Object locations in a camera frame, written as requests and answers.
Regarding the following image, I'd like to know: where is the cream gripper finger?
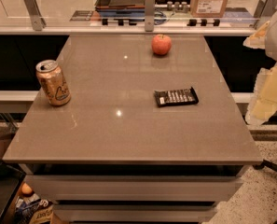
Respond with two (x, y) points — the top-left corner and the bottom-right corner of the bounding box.
(245, 63), (277, 125)
(242, 21), (270, 49)

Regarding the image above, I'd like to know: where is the red apple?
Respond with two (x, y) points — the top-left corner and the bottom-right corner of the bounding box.
(151, 35), (172, 55)

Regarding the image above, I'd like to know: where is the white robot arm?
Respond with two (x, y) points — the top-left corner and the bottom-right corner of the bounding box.
(243, 11), (277, 125)

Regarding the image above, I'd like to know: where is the orange soda can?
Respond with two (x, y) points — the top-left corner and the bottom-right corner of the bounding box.
(35, 60), (71, 106)

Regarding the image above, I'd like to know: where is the cardboard box with label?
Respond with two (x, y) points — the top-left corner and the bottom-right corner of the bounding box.
(190, 0), (228, 18)

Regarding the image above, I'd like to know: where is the upper grey drawer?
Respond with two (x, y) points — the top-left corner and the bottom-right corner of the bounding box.
(25, 175), (242, 202)

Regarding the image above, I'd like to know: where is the grey drawer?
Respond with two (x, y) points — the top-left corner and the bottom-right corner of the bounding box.
(54, 205), (216, 223)
(25, 175), (242, 202)

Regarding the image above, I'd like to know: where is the lower grey drawer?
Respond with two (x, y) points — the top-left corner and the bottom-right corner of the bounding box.
(54, 205), (216, 223)

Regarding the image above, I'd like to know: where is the small orange fruit in bin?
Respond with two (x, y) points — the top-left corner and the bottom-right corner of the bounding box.
(21, 183), (34, 196)

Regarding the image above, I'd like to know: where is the snack bag in bin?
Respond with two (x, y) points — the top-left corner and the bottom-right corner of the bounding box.
(14, 194), (53, 224)

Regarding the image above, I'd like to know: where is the dark bin at left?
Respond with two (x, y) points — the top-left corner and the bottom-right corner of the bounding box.
(0, 160), (24, 224)

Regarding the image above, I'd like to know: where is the right metal glass bracket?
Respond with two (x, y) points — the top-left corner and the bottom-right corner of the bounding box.
(254, 0), (277, 29)

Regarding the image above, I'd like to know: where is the metal glass bracket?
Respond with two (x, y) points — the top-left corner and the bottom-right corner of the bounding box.
(254, 0), (277, 29)
(145, 0), (155, 32)
(23, 0), (46, 31)

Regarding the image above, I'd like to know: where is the middle metal glass bracket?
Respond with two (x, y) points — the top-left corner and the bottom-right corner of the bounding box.
(145, 0), (155, 32)

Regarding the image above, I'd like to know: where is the left metal glass bracket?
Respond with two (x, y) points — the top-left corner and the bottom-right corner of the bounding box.
(23, 0), (46, 31)

